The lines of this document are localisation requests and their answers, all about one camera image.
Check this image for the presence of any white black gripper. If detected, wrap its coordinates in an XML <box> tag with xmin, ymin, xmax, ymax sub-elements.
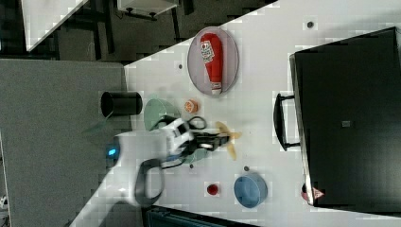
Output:
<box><xmin>160</xmin><ymin>117</ymin><xmax>228</xmax><ymax>155</ymax></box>

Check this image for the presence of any peeled yellow toy banana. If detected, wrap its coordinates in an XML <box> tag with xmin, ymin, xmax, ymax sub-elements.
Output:
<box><xmin>216</xmin><ymin>121</ymin><xmax>242</xmax><ymax>161</ymax></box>

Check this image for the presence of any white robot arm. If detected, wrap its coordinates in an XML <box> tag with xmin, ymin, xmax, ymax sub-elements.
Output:
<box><xmin>68</xmin><ymin>115</ymin><xmax>231</xmax><ymax>227</ymax></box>

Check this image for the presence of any light green mug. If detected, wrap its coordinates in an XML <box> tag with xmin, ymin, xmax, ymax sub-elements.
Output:
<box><xmin>180</xmin><ymin>148</ymin><xmax>208</xmax><ymax>164</ymax></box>

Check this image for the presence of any orange slice toy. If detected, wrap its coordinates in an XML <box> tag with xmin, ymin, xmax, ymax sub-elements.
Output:
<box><xmin>184</xmin><ymin>99</ymin><xmax>198</xmax><ymax>114</ymax></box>

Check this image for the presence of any small red cup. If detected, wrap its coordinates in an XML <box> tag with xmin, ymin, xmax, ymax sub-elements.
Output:
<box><xmin>207</xmin><ymin>184</ymin><xmax>218</xmax><ymax>196</ymax></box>

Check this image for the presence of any green oval perforated tray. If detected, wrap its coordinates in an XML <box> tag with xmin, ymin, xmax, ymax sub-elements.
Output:
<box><xmin>144</xmin><ymin>98</ymin><xmax>181</xmax><ymax>131</ymax></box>

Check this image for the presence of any pink round plate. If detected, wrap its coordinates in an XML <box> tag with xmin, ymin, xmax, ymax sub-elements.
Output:
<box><xmin>187</xmin><ymin>26</ymin><xmax>238</xmax><ymax>96</ymax></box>

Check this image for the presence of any blue bowl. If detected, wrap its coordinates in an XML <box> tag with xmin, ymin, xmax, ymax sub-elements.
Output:
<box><xmin>234</xmin><ymin>172</ymin><xmax>269</xmax><ymax>208</ymax></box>

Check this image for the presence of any red ketchup bottle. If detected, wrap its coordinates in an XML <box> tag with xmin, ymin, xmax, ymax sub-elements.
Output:
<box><xmin>200</xmin><ymin>33</ymin><xmax>223</xmax><ymax>95</ymax></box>

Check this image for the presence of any black cylindrical cup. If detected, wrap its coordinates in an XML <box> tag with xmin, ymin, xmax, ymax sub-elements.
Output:
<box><xmin>100</xmin><ymin>92</ymin><xmax>143</xmax><ymax>117</ymax></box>

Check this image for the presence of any black toaster oven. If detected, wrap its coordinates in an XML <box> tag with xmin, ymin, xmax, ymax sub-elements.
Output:
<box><xmin>289</xmin><ymin>27</ymin><xmax>401</xmax><ymax>217</ymax></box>

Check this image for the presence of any white side table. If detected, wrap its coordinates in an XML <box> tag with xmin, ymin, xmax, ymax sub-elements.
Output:
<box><xmin>21</xmin><ymin>0</ymin><xmax>89</xmax><ymax>52</ymax></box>

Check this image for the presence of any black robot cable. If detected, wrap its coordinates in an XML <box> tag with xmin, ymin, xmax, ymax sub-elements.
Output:
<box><xmin>150</xmin><ymin>114</ymin><xmax>208</xmax><ymax>170</ymax></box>

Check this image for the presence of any black oven door handle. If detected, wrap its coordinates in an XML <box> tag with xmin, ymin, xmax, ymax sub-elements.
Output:
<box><xmin>273</xmin><ymin>94</ymin><xmax>301</xmax><ymax>151</ymax></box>

